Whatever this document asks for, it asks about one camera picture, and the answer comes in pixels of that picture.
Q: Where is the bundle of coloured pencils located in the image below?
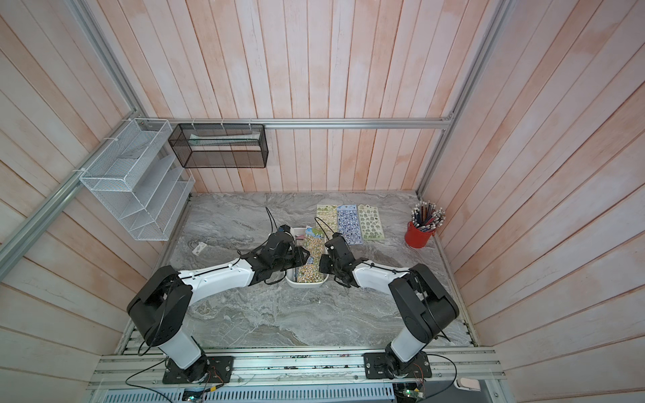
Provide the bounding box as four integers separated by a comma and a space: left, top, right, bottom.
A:
411, 201, 445, 233

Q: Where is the green frog sticker sheet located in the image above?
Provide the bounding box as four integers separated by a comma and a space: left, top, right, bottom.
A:
358, 204, 385, 241

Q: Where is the blue penguin sticker sheet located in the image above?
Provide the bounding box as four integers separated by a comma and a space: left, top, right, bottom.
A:
337, 205, 363, 245

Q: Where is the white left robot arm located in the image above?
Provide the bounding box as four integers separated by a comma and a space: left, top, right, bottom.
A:
127, 225, 310, 383

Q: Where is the white wire mesh shelf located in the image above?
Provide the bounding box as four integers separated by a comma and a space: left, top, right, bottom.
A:
81, 119, 195, 242

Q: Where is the panda sticker sheet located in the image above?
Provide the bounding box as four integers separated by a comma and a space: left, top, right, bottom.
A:
296, 227, 327, 284

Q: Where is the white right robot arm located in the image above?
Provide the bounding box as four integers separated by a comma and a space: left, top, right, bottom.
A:
319, 233, 460, 369

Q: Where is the black wire mesh basket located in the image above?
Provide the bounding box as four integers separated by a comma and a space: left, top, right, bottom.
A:
169, 123, 269, 169

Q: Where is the red metal pencil bucket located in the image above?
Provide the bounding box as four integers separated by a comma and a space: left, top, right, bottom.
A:
404, 222, 435, 250

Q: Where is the white plastic storage box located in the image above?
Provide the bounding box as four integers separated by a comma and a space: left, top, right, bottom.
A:
287, 226, 329, 288

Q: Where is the aluminium mounting rail base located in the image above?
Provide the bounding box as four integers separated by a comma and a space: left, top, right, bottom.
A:
87, 347, 506, 390

